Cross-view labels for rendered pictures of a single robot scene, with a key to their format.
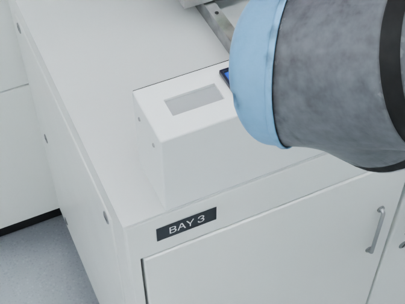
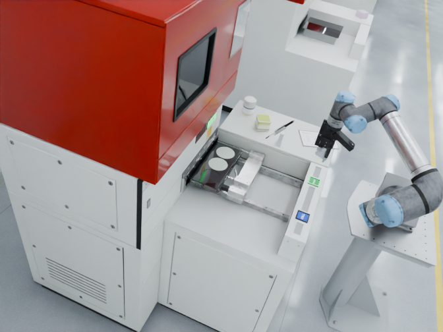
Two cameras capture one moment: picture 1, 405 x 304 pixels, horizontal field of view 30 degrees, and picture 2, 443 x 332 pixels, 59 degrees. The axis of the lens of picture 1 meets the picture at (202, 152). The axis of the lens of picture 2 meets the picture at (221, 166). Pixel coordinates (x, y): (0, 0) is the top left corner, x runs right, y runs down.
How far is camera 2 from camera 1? 131 cm
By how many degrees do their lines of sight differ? 36
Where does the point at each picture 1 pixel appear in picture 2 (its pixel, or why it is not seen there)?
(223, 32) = (257, 205)
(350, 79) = (418, 209)
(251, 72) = (397, 215)
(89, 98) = (244, 245)
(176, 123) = (302, 236)
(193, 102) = (298, 229)
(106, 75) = (240, 236)
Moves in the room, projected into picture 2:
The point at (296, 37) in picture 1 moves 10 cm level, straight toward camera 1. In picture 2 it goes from (405, 206) to (430, 226)
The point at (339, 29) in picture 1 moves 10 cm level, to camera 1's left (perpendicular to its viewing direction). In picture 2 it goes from (414, 202) to (401, 215)
